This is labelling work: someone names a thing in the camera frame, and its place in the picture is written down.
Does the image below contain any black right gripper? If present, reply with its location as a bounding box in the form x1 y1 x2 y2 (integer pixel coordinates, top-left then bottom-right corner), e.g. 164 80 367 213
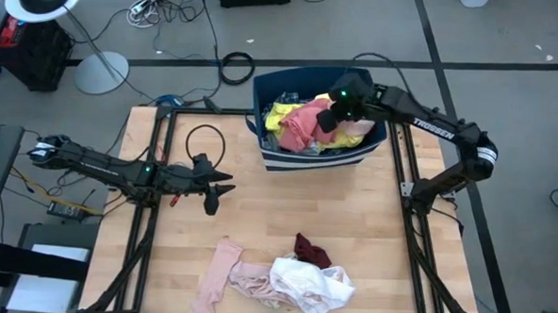
316 72 376 136

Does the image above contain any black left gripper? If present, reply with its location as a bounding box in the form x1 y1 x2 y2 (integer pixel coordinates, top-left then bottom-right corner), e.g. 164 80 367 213
165 151 238 218

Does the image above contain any coral pink garment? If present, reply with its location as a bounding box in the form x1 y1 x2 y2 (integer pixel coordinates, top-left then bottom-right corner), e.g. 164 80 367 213
277 96 339 156

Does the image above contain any dusty pink garment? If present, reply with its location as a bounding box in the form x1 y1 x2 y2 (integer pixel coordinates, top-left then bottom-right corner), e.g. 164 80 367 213
338 117 377 139

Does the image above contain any blue patterned garment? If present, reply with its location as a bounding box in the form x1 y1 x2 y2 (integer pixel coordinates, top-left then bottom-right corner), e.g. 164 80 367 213
260 90 306 112

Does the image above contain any pile of clothes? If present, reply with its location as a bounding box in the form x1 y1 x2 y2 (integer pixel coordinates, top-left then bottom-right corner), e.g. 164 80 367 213
263 90 367 152

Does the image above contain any navy white striped fabric bin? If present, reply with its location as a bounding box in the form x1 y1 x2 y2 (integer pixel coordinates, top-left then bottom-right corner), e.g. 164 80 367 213
242 61 391 177

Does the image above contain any long light pink stocking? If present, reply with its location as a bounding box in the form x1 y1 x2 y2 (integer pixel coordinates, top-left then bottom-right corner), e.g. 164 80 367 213
186 236 244 313

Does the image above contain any crumpled pale pink garment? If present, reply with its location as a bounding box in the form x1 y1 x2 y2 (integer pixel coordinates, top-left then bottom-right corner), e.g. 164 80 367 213
227 260 299 310

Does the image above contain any maroon garment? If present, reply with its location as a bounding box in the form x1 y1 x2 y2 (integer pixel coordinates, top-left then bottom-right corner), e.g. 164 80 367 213
292 232 334 271

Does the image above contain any large white garment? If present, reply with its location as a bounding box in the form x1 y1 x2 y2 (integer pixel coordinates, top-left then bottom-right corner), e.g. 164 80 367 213
267 255 358 313

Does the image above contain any black power adapter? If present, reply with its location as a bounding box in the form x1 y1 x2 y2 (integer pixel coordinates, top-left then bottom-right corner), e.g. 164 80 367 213
45 200 90 222

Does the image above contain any white floor lamp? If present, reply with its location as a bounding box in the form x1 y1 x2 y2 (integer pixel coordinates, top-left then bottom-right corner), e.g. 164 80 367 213
0 0 134 97

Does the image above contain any white floor object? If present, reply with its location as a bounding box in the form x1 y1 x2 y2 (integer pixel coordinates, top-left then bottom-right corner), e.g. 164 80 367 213
458 0 493 10

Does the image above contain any white power strip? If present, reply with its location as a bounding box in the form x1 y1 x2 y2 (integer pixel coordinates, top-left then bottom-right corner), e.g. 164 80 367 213
125 0 162 29

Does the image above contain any grey cabinet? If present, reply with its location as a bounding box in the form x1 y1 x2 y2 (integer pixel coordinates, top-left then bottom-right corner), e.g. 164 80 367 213
5 221 101 313

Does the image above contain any black crossbeam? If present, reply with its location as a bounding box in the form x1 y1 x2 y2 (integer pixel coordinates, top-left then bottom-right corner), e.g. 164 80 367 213
0 239 91 282

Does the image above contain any black plastic crate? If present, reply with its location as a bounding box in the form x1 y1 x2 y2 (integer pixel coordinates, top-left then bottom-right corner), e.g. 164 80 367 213
0 14 76 94

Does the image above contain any black cable loop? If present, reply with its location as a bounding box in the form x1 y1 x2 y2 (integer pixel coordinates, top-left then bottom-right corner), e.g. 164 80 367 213
183 123 228 171

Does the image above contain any black aluminium table frame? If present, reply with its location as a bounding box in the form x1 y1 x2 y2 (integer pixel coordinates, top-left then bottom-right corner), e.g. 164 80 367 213
83 101 487 313

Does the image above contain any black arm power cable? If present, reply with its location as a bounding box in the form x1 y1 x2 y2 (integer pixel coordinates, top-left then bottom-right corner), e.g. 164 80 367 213
350 50 417 95

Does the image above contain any blue floor cable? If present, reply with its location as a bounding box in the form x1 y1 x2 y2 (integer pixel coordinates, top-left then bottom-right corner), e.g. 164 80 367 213
146 92 187 109

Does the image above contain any coiled black floor cable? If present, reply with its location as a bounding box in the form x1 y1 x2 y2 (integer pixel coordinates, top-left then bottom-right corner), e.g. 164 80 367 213
219 49 257 88

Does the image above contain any yellow cable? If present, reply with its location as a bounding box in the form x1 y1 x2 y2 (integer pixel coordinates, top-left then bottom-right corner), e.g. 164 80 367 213
7 166 107 216

